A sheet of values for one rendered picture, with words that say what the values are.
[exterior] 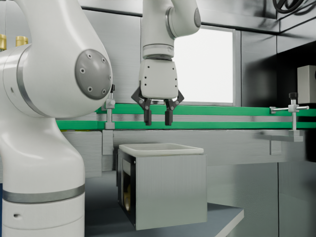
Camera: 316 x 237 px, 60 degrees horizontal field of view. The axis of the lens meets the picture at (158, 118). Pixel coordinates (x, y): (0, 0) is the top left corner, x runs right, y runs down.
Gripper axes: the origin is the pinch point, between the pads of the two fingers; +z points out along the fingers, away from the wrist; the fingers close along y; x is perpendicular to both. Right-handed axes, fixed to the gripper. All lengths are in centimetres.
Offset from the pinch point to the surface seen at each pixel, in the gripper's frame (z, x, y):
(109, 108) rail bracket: -2.8, -6.4, 11.7
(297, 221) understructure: 43, -26, -73
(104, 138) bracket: 5.2, -7.1, 13.1
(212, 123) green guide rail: 1.2, -18.1, -26.5
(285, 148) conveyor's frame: 11, -16, -57
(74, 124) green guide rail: 1.5, -9.0, 20.8
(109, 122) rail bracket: 1.1, -6.4, 11.7
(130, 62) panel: -22.5, -34.5, -0.3
